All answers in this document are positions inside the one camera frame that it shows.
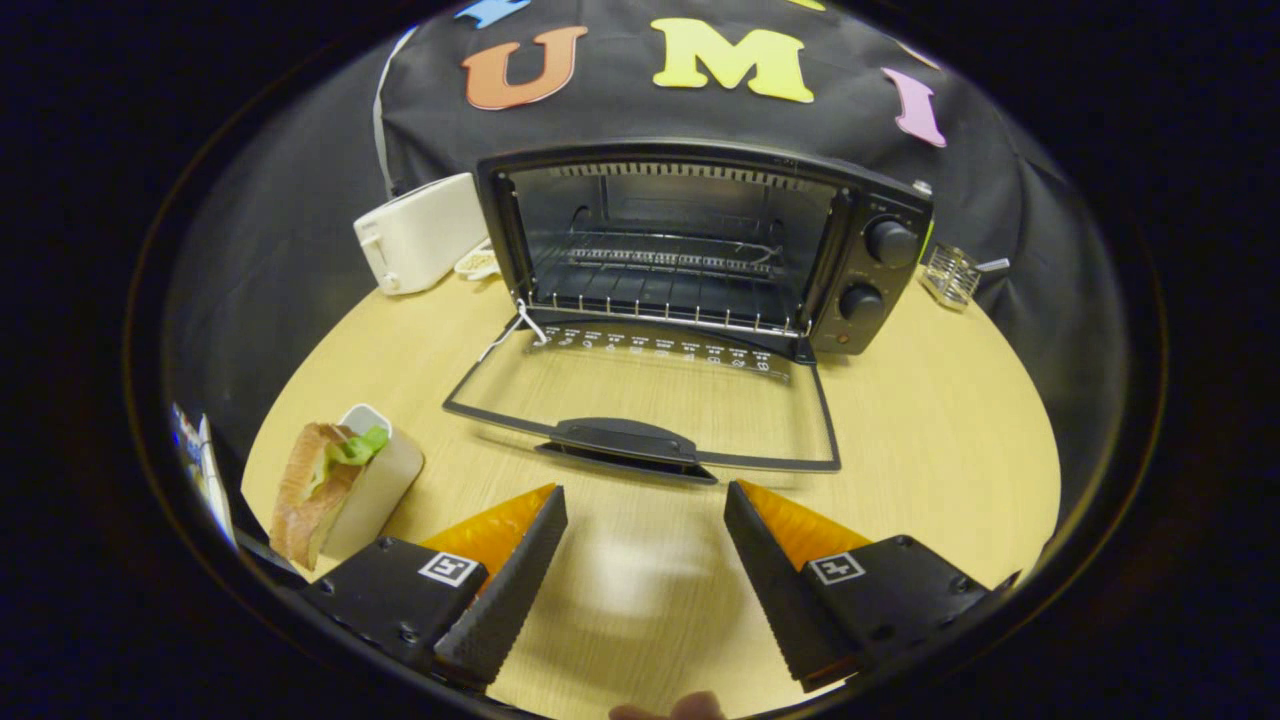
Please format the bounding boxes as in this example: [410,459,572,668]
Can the white rectangular dish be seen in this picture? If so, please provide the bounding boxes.
[320,403,426,563]

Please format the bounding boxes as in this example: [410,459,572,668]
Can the lettuce sandwich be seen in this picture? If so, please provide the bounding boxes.
[268,422,391,571]

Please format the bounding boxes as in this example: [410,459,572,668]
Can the white string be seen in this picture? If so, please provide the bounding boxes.
[478,298,549,363]

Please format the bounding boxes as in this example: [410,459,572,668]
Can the white pop-up toaster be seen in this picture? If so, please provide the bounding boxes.
[353,172,491,296]

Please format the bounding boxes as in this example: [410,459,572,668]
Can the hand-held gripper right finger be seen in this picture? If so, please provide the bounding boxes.
[724,479,1021,693]

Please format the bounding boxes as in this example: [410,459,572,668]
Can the black toaster oven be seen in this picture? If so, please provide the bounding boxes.
[442,138,936,486]

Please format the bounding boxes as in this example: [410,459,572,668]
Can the blue and white papers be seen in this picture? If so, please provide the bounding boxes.
[170,403,236,546]

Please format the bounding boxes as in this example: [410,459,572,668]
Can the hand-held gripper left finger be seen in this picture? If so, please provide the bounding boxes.
[298,484,569,691]

